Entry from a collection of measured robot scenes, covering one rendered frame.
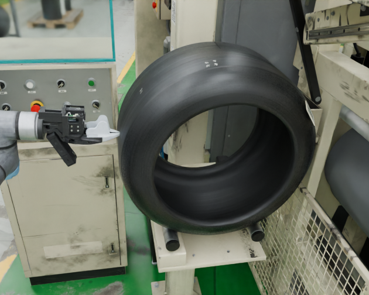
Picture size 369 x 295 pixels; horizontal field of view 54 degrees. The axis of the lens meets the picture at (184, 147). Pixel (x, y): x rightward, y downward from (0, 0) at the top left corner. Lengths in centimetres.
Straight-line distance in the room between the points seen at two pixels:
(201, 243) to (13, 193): 94
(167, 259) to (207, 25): 75
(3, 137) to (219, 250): 77
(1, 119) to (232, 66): 59
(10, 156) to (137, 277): 136
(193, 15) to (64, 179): 97
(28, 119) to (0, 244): 168
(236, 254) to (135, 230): 130
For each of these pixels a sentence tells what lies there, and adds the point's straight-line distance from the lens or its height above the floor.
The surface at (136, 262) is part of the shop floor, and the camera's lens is 232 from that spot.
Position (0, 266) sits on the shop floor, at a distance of 248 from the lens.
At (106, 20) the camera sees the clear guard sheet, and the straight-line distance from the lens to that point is 149.
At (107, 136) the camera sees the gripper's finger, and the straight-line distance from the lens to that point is 101.
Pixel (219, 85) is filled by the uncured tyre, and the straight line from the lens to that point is 89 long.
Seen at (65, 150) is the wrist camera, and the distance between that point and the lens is 104.
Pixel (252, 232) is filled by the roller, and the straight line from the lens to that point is 123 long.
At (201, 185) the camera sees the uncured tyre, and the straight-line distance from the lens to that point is 136.
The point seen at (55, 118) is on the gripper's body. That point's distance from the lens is 100.
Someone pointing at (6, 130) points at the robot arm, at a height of 129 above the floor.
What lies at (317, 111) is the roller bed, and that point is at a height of 119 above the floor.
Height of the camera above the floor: 176
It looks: 32 degrees down
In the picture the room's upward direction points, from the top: 3 degrees clockwise
